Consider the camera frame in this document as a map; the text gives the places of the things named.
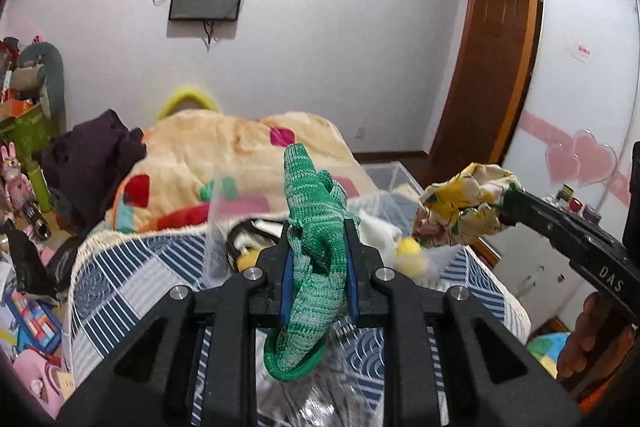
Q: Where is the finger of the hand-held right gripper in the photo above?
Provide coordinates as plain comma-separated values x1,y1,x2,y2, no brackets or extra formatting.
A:
499,183,576,242

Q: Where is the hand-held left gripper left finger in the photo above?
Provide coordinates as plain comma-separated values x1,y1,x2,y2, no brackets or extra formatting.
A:
55,219,301,427

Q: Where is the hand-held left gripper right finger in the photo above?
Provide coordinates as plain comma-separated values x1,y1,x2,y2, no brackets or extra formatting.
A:
343,219,587,427

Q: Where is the green knitted sock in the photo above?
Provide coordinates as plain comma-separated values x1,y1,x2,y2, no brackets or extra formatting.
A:
263,143,362,382

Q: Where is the yellow floral cloth toy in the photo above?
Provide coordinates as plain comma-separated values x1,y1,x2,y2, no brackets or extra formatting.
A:
412,163,522,251

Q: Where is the clear plastic storage box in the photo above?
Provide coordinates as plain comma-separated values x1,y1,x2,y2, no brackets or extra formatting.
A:
204,161,453,427

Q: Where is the person's right hand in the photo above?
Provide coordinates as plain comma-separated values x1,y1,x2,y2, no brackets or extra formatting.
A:
555,293,617,380

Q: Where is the black and white penguin plush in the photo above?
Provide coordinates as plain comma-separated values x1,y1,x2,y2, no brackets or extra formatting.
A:
226,218,287,272

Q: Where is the white fluffy plush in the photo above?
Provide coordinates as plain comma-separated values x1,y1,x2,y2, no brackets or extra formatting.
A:
357,211,403,258

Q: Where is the yellow pompom plush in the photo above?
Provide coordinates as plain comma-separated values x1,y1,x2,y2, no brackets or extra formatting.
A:
395,238,431,280

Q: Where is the white bedside cabinet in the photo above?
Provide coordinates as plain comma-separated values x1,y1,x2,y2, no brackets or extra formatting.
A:
482,221,608,338

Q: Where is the colourful floor mat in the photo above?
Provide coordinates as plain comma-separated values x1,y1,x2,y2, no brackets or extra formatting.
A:
526,331,572,380

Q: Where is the white door with pink hearts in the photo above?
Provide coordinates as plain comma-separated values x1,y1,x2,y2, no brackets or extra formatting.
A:
500,0,640,228

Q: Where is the peach patchwork blanket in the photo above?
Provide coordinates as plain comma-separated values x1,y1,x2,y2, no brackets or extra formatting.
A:
104,109,373,238

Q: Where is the blue striped bed quilt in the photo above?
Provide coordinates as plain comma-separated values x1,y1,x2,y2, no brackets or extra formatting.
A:
67,187,531,388

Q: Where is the brown wooden wardrobe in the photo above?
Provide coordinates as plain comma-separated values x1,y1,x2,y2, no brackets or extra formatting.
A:
419,0,613,188

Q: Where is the dark purple cloth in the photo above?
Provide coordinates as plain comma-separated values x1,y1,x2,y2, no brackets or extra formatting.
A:
39,109,148,235

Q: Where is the colourful toy box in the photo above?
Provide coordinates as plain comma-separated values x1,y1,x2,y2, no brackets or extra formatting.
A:
4,291,63,352

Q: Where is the black plastic bag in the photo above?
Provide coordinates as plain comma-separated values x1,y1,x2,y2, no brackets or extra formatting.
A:
2,226,63,305

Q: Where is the green tube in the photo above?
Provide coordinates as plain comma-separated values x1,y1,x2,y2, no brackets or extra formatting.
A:
26,159,53,214

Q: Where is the pink toy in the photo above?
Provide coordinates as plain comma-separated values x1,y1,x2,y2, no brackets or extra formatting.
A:
12,351,68,413

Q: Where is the pink rabbit figure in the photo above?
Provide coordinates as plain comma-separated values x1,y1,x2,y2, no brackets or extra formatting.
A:
0,143,30,224

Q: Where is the green cardboard box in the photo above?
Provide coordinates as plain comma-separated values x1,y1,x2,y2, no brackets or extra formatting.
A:
0,103,53,158

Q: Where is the grey plush snake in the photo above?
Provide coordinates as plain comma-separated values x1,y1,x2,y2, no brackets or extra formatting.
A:
14,41,68,132

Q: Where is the yellow fuzzy plush ring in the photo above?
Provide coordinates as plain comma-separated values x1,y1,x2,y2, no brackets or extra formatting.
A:
155,86,221,122

